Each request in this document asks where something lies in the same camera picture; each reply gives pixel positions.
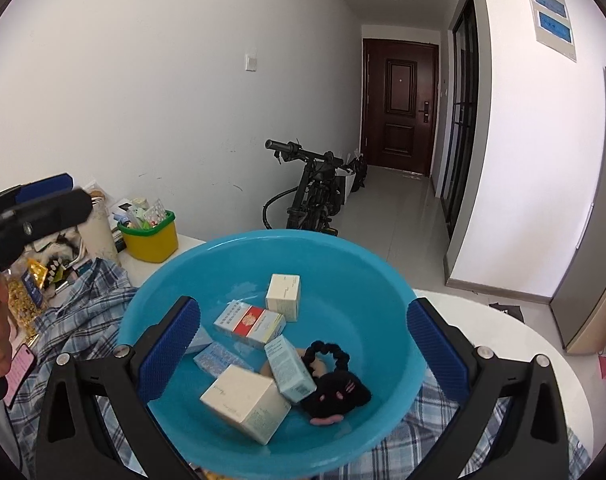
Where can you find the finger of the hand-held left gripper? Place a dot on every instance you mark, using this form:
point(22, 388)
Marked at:
point(48, 185)
point(58, 210)

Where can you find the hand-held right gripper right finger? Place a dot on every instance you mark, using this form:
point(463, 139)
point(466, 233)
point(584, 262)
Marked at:
point(435, 350)

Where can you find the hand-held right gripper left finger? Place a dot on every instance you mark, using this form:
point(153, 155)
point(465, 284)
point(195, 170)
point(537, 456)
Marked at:
point(173, 345)

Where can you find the blue plastic basin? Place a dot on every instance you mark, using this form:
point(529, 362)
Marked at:
point(343, 280)

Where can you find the white desktop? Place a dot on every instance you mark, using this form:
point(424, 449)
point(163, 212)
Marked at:
point(533, 340)

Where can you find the blue patterned wipe packet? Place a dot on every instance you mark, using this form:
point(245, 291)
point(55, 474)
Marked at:
point(218, 360)
point(202, 341)

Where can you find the black and white fur toy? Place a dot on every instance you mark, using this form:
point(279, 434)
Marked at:
point(58, 249)

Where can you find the white steel thermos cup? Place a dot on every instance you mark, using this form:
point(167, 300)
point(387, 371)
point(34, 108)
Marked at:
point(99, 232)

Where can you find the yellow snack packet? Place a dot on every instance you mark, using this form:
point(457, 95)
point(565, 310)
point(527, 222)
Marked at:
point(28, 295)

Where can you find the red white blue box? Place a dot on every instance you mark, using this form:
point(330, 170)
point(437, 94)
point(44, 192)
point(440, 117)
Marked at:
point(253, 327)

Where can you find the large cream box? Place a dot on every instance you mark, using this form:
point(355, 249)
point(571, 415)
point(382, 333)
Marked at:
point(245, 402)

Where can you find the blue plaid shirt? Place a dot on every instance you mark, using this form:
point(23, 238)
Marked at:
point(88, 300)

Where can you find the yellow bin with green rim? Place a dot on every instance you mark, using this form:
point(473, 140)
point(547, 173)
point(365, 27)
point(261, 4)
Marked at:
point(150, 242)

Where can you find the blister pack of pills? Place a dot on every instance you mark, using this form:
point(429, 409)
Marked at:
point(158, 210)

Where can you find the black scrunchie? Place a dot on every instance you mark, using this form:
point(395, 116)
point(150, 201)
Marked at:
point(328, 347)

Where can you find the black plush toy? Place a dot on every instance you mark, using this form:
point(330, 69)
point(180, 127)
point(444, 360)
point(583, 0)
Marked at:
point(335, 395)

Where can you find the light teal box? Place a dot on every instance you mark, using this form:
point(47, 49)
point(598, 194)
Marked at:
point(289, 367)

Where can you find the small cream box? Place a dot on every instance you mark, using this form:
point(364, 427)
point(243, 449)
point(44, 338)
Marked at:
point(283, 296)

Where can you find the pink phone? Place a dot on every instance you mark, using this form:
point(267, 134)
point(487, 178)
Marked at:
point(20, 375)

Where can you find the grey and gold refrigerator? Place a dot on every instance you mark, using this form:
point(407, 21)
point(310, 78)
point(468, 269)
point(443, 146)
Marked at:
point(598, 240)

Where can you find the black electric bicycle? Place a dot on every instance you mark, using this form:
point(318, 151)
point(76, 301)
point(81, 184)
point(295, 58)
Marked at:
point(315, 185)

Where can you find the black framed sliding glass door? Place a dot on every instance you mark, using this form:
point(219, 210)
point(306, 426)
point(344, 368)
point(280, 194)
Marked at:
point(463, 135)

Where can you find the dark brown entrance door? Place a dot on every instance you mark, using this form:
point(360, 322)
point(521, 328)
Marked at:
point(398, 110)

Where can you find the white wall switch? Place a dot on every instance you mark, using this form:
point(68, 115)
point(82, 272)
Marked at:
point(251, 61)

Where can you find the wall electrical panel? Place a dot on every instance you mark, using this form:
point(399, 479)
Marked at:
point(550, 17)

